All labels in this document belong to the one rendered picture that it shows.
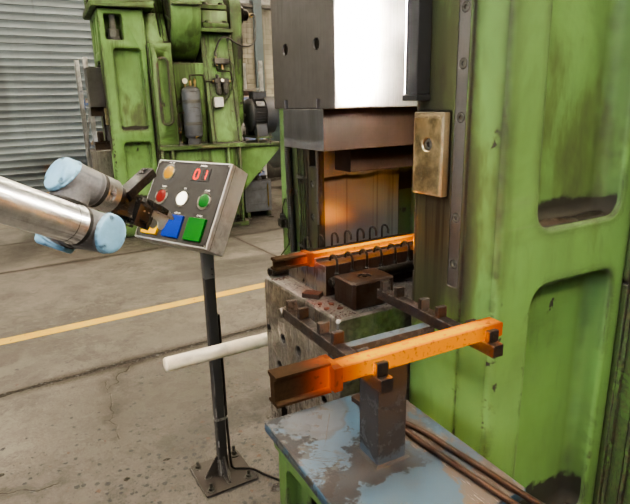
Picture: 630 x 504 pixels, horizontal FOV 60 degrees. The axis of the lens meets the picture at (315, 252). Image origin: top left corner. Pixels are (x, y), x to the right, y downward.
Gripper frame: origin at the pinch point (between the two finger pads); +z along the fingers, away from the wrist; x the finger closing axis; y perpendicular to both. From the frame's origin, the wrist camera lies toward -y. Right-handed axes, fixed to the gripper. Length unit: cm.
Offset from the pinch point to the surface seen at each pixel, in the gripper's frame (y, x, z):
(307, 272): 7.4, 45.0, 10.5
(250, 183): -141, -319, 374
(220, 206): -7.7, 6.9, 11.4
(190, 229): 1.1, -1.2, 10.3
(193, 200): -8.4, -4.7, 11.0
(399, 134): -31, 63, 7
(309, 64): -36, 48, -16
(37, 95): -210, -670, 272
